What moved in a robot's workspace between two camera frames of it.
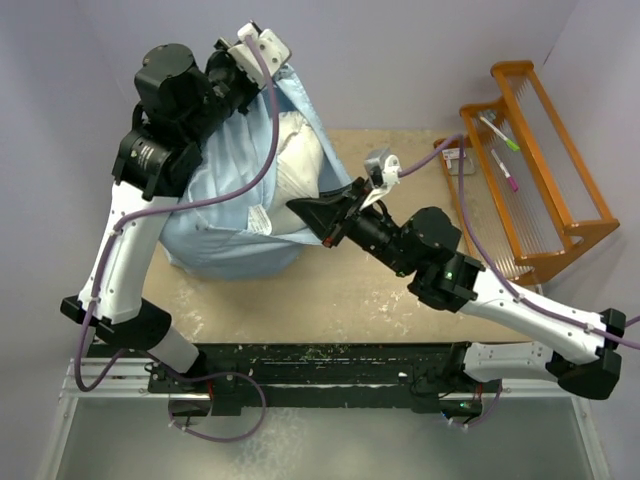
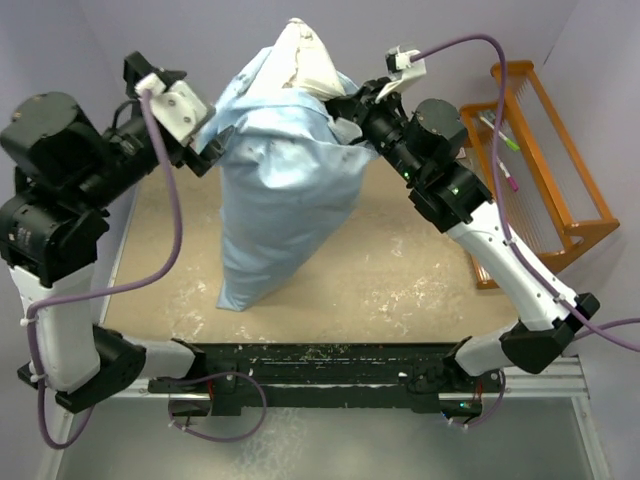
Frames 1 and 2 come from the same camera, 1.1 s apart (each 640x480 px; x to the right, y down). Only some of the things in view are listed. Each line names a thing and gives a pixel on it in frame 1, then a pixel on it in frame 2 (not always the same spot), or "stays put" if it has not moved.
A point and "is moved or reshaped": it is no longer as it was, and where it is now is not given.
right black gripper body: x=356 y=200 to x=382 y=117
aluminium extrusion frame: x=118 y=430 stays put
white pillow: x=299 y=162 to x=298 y=62
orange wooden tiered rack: x=520 y=190 stays put
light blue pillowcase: x=219 y=228 is moved or reshaped
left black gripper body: x=228 y=80 to x=182 y=155
